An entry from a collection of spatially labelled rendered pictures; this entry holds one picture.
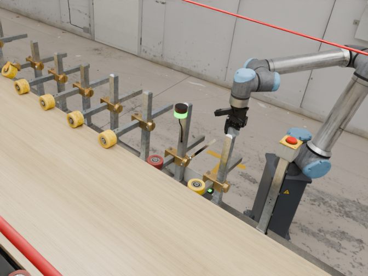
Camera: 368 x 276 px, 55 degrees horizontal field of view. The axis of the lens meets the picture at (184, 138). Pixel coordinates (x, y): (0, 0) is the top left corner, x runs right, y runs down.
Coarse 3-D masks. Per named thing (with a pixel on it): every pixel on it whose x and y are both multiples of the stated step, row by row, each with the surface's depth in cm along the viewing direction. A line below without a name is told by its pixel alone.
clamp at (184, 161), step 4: (172, 148) 184; (168, 152) 182; (172, 152) 182; (176, 152) 182; (164, 156) 185; (176, 156) 179; (176, 160) 181; (180, 160) 179; (184, 160) 178; (188, 160) 180; (180, 164) 180; (184, 164) 178; (188, 164) 182
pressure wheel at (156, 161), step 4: (152, 156) 171; (156, 156) 172; (148, 160) 168; (152, 160) 169; (156, 160) 169; (160, 160) 169; (152, 164) 166; (156, 164) 166; (160, 164) 168; (156, 168) 168; (160, 168) 169
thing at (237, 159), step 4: (236, 156) 189; (240, 156) 190; (232, 160) 186; (236, 160) 186; (240, 160) 189; (232, 164) 183; (236, 164) 186; (228, 168) 180; (232, 168) 183; (216, 172) 176; (208, 180) 170; (208, 184) 168; (212, 184) 170; (208, 188) 168; (204, 192) 166
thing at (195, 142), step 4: (200, 136) 199; (204, 136) 199; (192, 140) 195; (196, 140) 195; (200, 140) 197; (188, 144) 191; (192, 144) 191; (196, 144) 195; (188, 148) 190; (168, 156) 180; (172, 156) 181; (164, 160) 177; (168, 160) 177; (172, 160) 181; (164, 164) 176; (168, 164) 179
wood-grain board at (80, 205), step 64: (0, 128) 178; (64, 128) 184; (0, 192) 142; (64, 192) 146; (128, 192) 150; (192, 192) 154; (64, 256) 121; (128, 256) 123; (192, 256) 126; (256, 256) 129
